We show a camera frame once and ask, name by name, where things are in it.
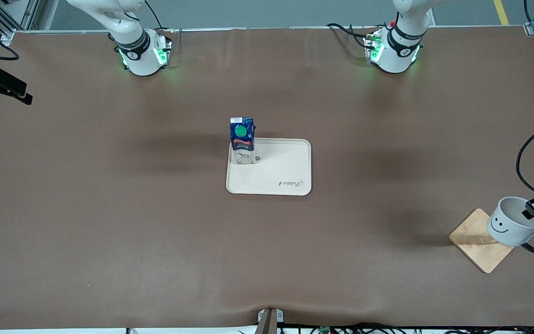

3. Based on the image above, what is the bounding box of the aluminium frame structure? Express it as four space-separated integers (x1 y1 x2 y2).
0 0 41 47

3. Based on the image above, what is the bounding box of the black base power cable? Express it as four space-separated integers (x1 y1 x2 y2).
326 22 370 50
144 0 165 32

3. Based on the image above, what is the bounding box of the cream rabbit print tray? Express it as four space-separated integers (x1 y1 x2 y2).
226 138 312 196

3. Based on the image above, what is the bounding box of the white smiley face mug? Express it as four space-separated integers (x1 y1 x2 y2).
487 196 534 254

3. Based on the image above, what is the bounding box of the blue milk carton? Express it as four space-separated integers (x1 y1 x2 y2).
229 117 255 166

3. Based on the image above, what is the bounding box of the wooden cup rack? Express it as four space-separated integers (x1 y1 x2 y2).
449 208 534 274

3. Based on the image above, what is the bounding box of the metal camera post bracket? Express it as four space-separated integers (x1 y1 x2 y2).
257 307 285 334

